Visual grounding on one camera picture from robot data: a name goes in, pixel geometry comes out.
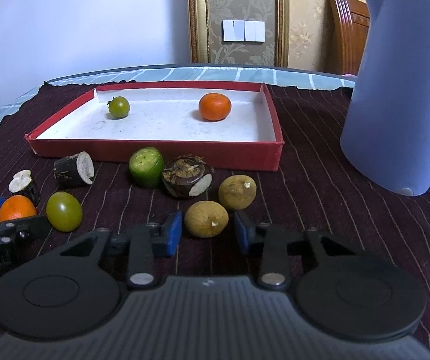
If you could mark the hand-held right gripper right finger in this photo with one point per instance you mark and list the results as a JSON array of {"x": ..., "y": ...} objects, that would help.
[{"x": 242, "y": 234}]

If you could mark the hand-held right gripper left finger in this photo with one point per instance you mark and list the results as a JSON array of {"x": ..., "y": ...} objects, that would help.
[{"x": 172, "y": 234}]

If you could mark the orange mandarin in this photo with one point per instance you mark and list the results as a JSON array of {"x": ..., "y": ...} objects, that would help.
[
  {"x": 215, "y": 107},
  {"x": 16, "y": 208}
]

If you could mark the tan longan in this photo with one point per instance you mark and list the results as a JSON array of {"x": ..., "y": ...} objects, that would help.
[
  {"x": 236, "y": 193},
  {"x": 204, "y": 219}
]

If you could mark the yellow-green tomato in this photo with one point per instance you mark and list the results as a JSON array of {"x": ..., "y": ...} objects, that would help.
[{"x": 64, "y": 212}]

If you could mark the dark sugarcane piece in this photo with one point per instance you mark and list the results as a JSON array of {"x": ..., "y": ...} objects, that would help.
[
  {"x": 23, "y": 185},
  {"x": 70, "y": 170}
]

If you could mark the green cucumber piece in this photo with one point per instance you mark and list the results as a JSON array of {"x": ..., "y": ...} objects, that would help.
[{"x": 145, "y": 167}]

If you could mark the red cardboard box tray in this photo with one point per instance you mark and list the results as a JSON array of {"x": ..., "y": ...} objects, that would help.
[{"x": 162, "y": 123}]

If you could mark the dark brown water chestnut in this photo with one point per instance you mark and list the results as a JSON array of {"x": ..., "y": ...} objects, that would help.
[{"x": 183, "y": 176}]

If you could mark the dark striped cloth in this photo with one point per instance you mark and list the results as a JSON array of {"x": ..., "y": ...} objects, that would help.
[{"x": 312, "y": 202}]

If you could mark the small dark green tomato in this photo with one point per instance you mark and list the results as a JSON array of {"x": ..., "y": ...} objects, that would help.
[{"x": 119, "y": 108}]

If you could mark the blue plaid bed sheet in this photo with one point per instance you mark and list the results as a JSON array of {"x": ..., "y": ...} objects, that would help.
[{"x": 185, "y": 73}]

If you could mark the blue electric kettle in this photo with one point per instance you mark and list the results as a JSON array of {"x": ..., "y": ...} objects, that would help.
[{"x": 399, "y": 93}]

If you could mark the brown wooden headboard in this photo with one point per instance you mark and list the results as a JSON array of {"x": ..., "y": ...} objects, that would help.
[{"x": 348, "y": 33}]

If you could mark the white wall light switch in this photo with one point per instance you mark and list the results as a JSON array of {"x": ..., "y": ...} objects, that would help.
[{"x": 243, "y": 30}]

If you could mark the gold wall panel frame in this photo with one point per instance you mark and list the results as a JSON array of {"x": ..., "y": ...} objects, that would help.
[{"x": 197, "y": 15}]

